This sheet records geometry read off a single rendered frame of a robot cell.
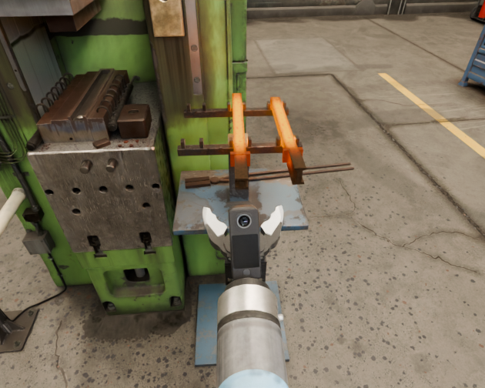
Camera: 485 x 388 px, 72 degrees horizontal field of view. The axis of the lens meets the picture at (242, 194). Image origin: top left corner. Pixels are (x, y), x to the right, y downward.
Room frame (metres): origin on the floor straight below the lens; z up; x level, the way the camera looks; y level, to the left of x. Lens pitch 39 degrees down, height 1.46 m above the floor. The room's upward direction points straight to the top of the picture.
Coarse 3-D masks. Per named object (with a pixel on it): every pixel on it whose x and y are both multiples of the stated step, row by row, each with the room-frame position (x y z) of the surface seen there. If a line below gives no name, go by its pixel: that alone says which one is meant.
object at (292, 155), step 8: (272, 104) 0.94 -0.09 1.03; (280, 104) 0.93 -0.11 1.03; (280, 112) 0.88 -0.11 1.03; (280, 120) 0.83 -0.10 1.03; (280, 128) 0.79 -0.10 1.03; (288, 128) 0.79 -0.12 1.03; (280, 136) 0.77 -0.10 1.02; (288, 136) 0.74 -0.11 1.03; (288, 144) 0.70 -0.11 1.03; (288, 152) 0.67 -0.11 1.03; (296, 152) 0.65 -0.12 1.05; (288, 160) 0.67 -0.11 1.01; (296, 160) 0.62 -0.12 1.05; (288, 168) 0.65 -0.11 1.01; (296, 168) 0.59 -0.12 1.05; (304, 168) 0.59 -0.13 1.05; (296, 176) 0.59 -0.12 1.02; (296, 184) 0.59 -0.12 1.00
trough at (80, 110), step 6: (102, 72) 1.32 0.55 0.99; (108, 72) 1.32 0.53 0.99; (96, 78) 1.24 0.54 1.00; (102, 78) 1.27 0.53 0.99; (96, 84) 1.21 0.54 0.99; (90, 90) 1.14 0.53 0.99; (96, 90) 1.15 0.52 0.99; (84, 96) 1.07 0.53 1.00; (90, 96) 1.10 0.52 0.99; (84, 102) 1.05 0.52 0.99; (90, 102) 1.05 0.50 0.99; (78, 108) 0.99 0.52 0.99; (84, 108) 1.01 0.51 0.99; (72, 114) 0.94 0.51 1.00; (78, 114) 0.97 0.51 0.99; (72, 120) 0.92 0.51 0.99; (78, 120) 0.92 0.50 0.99
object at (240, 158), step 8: (232, 96) 0.99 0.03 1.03; (240, 96) 0.99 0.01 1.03; (232, 104) 0.93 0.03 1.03; (240, 104) 0.93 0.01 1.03; (232, 112) 0.88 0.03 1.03; (240, 112) 0.88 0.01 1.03; (240, 120) 0.83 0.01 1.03; (240, 128) 0.79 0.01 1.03; (240, 136) 0.74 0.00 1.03; (240, 144) 0.70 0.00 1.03; (232, 152) 0.66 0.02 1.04; (240, 152) 0.66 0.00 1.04; (248, 152) 0.66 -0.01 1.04; (232, 160) 0.65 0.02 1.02; (240, 160) 0.63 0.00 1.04; (248, 160) 0.65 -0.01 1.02; (240, 168) 0.60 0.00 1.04; (240, 176) 0.57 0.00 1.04; (240, 184) 0.56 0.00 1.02
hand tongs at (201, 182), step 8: (312, 168) 0.98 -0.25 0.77; (320, 168) 0.99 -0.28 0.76; (344, 168) 0.98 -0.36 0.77; (352, 168) 0.98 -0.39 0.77; (208, 176) 0.93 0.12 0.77; (224, 176) 0.93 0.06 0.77; (264, 176) 0.93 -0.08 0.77; (272, 176) 0.93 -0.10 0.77; (280, 176) 0.93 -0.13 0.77; (288, 176) 0.94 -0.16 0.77; (192, 184) 0.88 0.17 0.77; (200, 184) 0.88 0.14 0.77; (208, 184) 0.89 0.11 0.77
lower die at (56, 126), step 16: (80, 80) 1.27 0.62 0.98; (128, 80) 1.33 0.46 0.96; (64, 96) 1.12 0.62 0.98; (80, 96) 1.09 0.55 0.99; (96, 96) 1.07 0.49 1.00; (48, 112) 0.99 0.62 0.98; (64, 112) 0.97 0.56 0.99; (96, 112) 0.96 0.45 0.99; (48, 128) 0.92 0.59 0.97; (64, 128) 0.92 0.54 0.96; (80, 128) 0.92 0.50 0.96; (96, 128) 0.93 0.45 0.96
